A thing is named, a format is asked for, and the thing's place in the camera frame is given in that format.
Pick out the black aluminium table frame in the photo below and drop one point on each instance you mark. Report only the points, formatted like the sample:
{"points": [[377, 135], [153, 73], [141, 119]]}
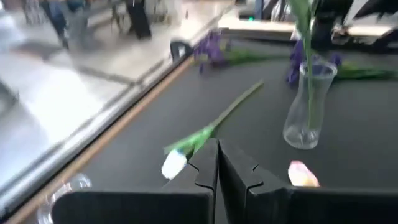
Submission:
{"points": [[77, 137]]}

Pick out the purple flower spray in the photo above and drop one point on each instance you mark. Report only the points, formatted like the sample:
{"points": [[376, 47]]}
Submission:
{"points": [[213, 49], [293, 67]]}

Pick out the person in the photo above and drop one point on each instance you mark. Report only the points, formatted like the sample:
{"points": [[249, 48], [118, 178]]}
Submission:
{"points": [[138, 18], [57, 18]]}

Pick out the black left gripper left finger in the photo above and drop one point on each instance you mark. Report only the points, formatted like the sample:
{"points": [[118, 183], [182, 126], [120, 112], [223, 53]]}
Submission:
{"points": [[174, 205]]}

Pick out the white tulip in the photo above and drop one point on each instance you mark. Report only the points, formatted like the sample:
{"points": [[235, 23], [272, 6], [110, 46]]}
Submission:
{"points": [[174, 163], [306, 46]]}

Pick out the cut-glass bulbous vase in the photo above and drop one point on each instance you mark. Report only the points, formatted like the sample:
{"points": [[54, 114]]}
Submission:
{"points": [[77, 182]]}

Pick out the black box with green light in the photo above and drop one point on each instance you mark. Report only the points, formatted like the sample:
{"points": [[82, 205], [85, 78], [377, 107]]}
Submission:
{"points": [[250, 18]]}

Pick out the black edge clamp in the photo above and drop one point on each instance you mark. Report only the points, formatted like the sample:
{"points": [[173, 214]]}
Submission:
{"points": [[178, 49]]}

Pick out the pink tulip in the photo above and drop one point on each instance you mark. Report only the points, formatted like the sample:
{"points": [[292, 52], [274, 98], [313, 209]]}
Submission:
{"points": [[301, 175]]}

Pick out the slim smooth glass vase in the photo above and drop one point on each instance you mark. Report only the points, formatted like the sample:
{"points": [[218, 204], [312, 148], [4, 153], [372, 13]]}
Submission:
{"points": [[300, 130]]}

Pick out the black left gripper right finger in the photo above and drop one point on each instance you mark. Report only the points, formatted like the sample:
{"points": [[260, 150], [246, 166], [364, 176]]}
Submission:
{"points": [[280, 205]]}

